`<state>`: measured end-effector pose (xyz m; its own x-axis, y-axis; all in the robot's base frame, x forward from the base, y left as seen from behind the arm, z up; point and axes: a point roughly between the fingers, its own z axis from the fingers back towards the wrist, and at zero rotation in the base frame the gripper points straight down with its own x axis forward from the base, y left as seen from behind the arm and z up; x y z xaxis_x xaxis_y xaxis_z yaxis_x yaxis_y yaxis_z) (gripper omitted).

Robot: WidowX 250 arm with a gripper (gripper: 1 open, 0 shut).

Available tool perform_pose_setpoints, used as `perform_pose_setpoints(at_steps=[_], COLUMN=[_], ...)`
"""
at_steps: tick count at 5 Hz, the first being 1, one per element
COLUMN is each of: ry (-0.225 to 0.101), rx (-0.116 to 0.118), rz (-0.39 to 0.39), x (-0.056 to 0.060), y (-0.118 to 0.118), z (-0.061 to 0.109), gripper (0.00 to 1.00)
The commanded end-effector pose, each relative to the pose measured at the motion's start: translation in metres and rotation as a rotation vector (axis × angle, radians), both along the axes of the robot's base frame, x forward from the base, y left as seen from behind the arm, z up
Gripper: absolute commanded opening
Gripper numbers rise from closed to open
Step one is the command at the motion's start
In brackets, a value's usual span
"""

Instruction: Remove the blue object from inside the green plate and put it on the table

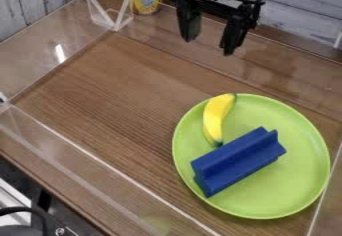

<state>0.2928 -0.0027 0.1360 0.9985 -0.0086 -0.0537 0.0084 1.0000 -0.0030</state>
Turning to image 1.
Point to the blue T-shaped block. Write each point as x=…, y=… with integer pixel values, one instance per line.
x=235, y=160

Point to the yellow banana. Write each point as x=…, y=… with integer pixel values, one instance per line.
x=216, y=109

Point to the green round plate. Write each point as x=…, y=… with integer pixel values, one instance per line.
x=284, y=187

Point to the clear acrylic enclosure wall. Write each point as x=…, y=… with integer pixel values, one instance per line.
x=96, y=82

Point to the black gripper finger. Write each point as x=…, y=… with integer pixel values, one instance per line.
x=188, y=19
x=235, y=31

